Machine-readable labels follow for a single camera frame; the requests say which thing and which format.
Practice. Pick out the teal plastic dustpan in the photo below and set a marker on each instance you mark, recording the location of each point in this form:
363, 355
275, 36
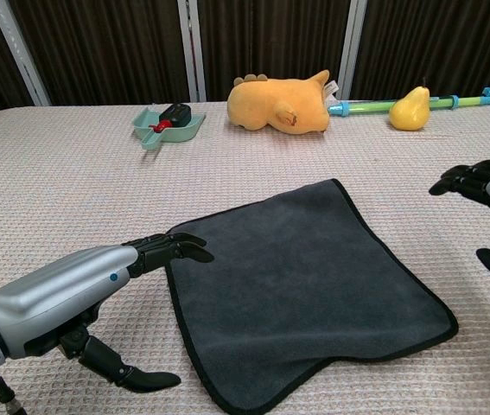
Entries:
177, 135

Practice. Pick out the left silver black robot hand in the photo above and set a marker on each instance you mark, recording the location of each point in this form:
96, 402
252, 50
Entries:
54, 294

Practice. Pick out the orange plush toy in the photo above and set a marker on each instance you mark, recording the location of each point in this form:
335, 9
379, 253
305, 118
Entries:
266, 104

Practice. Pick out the yellow pear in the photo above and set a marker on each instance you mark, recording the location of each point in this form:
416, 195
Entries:
409, 112

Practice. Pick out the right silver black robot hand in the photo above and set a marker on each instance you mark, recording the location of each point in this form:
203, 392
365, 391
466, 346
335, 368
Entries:
478, 181

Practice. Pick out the dark grey cloth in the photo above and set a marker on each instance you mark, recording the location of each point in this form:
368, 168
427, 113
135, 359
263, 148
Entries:
292, 281

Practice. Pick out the beige woven tablecloth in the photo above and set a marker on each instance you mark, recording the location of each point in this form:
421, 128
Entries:
76, 194

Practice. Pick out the green blue toy water pump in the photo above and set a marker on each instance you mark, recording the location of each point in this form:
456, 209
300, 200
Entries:
365, 106

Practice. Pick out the white partition post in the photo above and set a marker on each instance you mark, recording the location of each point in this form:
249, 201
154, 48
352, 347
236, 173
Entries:
192, 52
20, 52
351, 52

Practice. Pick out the black and red small device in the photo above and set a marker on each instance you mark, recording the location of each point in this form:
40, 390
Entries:
177, 114

